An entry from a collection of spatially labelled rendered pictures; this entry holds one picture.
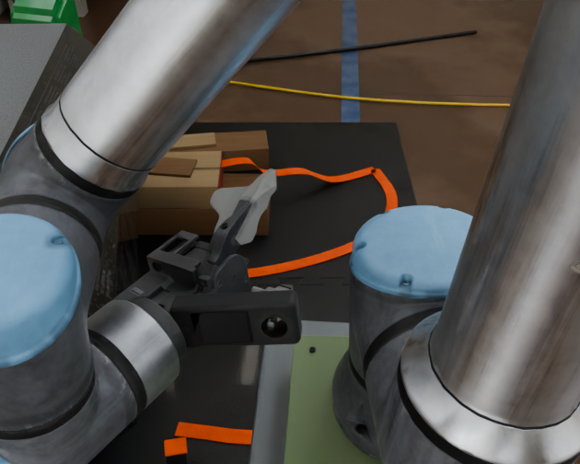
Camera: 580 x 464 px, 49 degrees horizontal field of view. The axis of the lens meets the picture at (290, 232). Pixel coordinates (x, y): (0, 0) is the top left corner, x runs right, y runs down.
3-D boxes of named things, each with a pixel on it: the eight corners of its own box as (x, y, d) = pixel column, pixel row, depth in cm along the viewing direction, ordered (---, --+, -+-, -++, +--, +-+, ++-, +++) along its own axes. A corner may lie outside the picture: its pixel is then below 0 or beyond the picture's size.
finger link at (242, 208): (231, 192, 61) (193, 276, 59) (244, 195, 60) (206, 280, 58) (254, 213, 65) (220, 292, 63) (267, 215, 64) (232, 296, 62)
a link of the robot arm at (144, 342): (131, 346, 49) (159, 432, 54) (173, 309, 52) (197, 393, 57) (57, 314, 54) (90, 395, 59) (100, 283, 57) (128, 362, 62)
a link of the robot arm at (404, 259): (459, 295, 80) (480, 181, 69) (505, 411, 67) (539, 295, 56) (339, 306, 80) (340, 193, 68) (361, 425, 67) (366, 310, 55)
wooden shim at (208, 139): (158, 151, 274) (157, 148, 273) (157, 139, 281) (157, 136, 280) (216, 146, 277) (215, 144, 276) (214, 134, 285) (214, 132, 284)
